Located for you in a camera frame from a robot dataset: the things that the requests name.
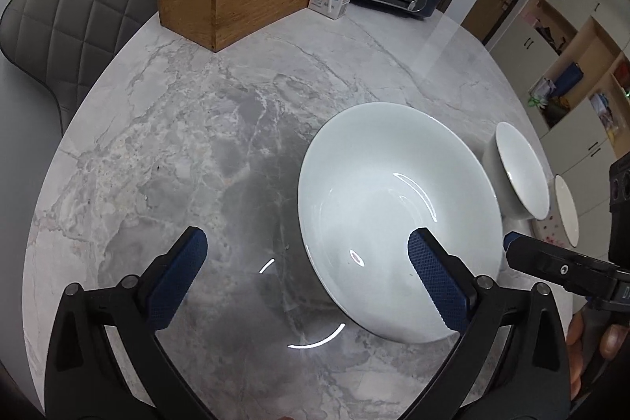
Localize blue bag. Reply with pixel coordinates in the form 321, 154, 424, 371
554, 62, 582, 98

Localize large white bowl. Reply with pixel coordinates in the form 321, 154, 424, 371
296, 102, 505, 343

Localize person's right hand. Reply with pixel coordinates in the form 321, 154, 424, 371
566, 302, 630, 401

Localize wooden tissue box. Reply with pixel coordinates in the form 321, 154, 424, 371
156, 0, 323, 53

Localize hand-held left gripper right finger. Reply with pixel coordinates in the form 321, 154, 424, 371
408, 227, 573, 420

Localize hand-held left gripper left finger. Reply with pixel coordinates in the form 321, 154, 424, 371
44, 227, 217, 420

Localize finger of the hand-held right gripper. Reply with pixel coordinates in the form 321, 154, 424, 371
609, 157, 630, 264
503, 230, 622, 299

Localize grey quilted chair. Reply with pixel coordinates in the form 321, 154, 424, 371
0, 0, 182, 138

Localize dark green bag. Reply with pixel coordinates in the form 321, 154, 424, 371
546, 95, 572, 126

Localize white shopping bag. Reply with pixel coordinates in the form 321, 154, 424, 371
529, 78, 557, 108

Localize cream wall cabinet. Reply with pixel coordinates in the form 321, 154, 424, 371
487, 0, 630, 165

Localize small white bowl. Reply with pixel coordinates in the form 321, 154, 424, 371
481, 121, 550, 221

